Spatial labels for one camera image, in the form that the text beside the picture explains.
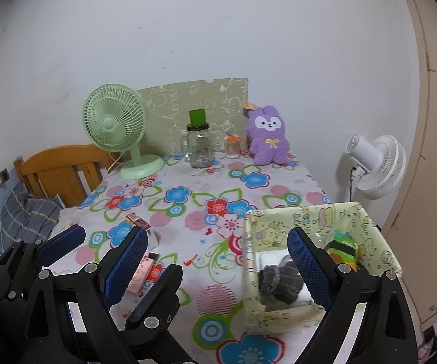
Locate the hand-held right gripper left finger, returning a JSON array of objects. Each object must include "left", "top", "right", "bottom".
[{"left": 27, "top": 227, "right": 150, "bottom": 364}]

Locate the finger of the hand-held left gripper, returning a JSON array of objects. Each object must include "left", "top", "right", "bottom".
[
  {"left": 0, "top": 224, "right": 86, "bottom": 312},
  {"left": 125, "top": 263, "right": 200, "bottom": 364}
]

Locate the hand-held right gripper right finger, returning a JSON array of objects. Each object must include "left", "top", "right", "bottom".
[{"left": 287, "top": 227, "right": 420, "bottom": 364}]

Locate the grey fuzzy sock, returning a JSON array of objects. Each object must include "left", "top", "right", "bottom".
[{"left": 258, "top": 256, "right": 305, "bottom": 305}]

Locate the green and orange packet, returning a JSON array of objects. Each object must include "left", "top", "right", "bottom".
[{"left": 325, "top": 231, "right": 359, "bottom": 271}]

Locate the yellow patterned fabric storage box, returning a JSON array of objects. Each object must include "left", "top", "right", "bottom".
[{"left": 243, "top": 202, "right": 401, "bottom": 335}]

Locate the pink packet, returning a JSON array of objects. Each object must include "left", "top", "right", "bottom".
[{"left": 127, "top": 252, "right": 159, "bottom": 295}]

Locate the grey plaid cloth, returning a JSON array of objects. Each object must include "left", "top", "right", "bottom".
[{"left": 0, "top": 184, "right": 66, "bottom": 244}]

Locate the small pink box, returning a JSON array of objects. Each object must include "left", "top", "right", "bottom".
[{"left": 125, "top": 212, "right": 153, "bottom": 236}]

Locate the white standing fan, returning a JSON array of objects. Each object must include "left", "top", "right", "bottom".
[{"left": 345, "top": 134, "right": 407, "bottom": 201}]

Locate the green table fan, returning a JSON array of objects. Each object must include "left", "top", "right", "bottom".
[{"left": 82, "top": 83, "right": 165, "bottom": 180}]

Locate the purple plush bunny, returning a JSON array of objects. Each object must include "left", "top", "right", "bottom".
[{"left": 241, "top": 102, "right": 291, "bottom": 167}]

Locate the small jar with orange lid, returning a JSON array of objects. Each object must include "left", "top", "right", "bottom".
[{"left": 224, "top": 132, "right": 241, "bottom": 159}]

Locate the green cup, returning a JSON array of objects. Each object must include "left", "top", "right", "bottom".
[{"left": 189, "top": 110, "right": 209, "bottom": 128}]

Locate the green patterned board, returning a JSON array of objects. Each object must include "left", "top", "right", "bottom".
[{"left": 135, "top": 78, "right": 249, "bottom": 157}]

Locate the white fan cable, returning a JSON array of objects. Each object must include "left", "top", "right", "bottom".
[{"left": 107, "top": 152, "right": 125, "bottom": 175}]

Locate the black fan cable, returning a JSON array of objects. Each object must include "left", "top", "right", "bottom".
[{"left": 349, "top": 166, "right": 359, "bottom": 202}]

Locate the glass jar with handle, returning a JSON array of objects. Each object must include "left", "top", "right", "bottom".
[{"left": 181, "top": 123, "right": 215, "bottom": 170}]

